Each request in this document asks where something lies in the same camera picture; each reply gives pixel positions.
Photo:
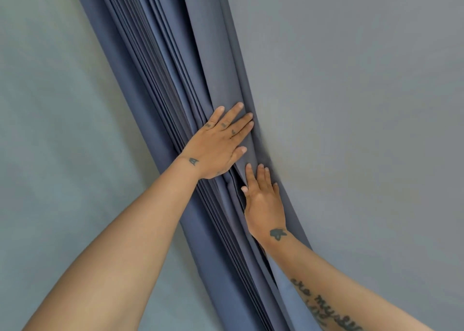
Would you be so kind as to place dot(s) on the person's left forearm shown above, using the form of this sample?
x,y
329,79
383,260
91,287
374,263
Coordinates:
x,y
119,243

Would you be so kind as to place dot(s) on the person's left thumb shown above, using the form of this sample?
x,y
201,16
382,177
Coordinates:
x,y
237,156

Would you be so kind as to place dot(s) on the person's right forearm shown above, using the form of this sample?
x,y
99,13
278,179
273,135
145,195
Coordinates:
x,y
326,291

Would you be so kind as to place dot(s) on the person's right hand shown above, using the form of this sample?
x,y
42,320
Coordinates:
x,y
264,211

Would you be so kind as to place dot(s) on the person's right middle finger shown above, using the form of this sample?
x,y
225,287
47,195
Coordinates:
x,y
262,177

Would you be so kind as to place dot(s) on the person's right little finger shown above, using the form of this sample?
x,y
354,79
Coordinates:
x,y
277,190

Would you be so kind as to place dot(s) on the person's left middle finger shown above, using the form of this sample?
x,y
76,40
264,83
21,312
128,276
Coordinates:
x,y
241,123

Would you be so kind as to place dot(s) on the blue pleated curtain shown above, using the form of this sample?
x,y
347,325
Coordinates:
x,y
170,69

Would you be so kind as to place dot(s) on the person's left little finger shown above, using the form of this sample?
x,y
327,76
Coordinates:
x,y
214,116

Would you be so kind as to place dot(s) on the person's left hand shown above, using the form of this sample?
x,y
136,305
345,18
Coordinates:
x,y
212,147

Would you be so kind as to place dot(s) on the person's right thumb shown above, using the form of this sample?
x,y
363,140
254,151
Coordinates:
x,y
246,193

